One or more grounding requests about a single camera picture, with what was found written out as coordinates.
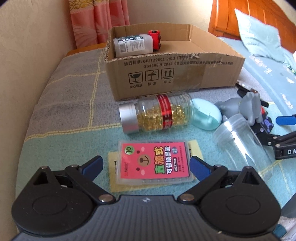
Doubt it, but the clear plastic jar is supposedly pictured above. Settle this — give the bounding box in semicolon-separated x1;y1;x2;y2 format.
213;114;272;180

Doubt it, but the grey animal figurine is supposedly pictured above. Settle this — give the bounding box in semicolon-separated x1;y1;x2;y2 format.
215;92;262;126

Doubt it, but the light blue egg case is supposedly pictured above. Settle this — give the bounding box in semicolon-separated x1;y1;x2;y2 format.
191;98;222;131

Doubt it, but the pink refill case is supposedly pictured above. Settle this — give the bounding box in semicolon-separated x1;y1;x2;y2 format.
115;141;194;186

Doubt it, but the golden capsule bottle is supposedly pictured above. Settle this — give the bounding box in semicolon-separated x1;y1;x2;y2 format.
119;92;194;134

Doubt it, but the white green medicine bottle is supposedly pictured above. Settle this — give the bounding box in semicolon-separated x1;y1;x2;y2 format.
113;34;154;58

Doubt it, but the dark blue toy block car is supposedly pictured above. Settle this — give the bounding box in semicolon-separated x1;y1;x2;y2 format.
251;107;274;136

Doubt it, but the blue floral bed sheet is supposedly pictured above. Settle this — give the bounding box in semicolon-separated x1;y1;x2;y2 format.
219;37;295;115

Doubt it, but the light blue pillow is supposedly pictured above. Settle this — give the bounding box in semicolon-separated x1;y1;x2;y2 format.
234;9;285;63

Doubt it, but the wooden bed headboard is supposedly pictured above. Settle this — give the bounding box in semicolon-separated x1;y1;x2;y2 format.
207;0;296;53

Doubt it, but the open cardboard box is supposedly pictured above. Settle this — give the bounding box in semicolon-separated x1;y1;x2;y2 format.
104;23;245;101

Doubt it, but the pink patterned curtain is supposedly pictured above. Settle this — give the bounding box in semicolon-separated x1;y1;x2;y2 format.
68;0;130;48

